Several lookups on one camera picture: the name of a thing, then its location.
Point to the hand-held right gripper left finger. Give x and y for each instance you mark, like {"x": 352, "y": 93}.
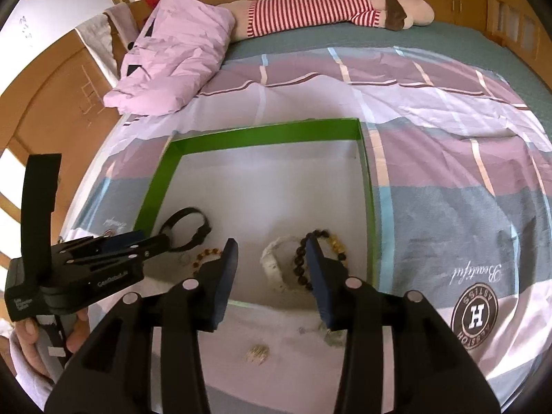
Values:
{"x": 224, "y": 284}

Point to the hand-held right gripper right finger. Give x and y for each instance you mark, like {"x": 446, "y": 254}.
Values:
{"x": 321, "y": 284}

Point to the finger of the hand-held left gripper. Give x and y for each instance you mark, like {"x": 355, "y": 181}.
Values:
{"x": 146, "y": 251}
{"x": 125, "y": 239}

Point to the black wrist watch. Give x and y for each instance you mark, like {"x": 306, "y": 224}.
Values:
{"x": 202, "y": 220}

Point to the green cardboard box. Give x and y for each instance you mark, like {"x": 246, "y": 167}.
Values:
{"x": 267, "y": 189}

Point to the person's left hand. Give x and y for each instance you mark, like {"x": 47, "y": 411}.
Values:
{"x": 30, "y": 345}

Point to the plaid printed bedsheet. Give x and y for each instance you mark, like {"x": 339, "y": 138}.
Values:
{"x": 431, "y": 159}

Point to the pink quilt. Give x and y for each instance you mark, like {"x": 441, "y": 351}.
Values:
{"x": 172, "y": 51}

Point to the grey white cloth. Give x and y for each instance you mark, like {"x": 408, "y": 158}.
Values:
{"x": 95, "y": 34}

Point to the striped plush toy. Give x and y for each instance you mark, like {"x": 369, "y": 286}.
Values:
{"x": 302, "y": 13}

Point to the wooden footboard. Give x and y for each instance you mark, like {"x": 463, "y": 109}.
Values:
{"x": 517, "y": 21}

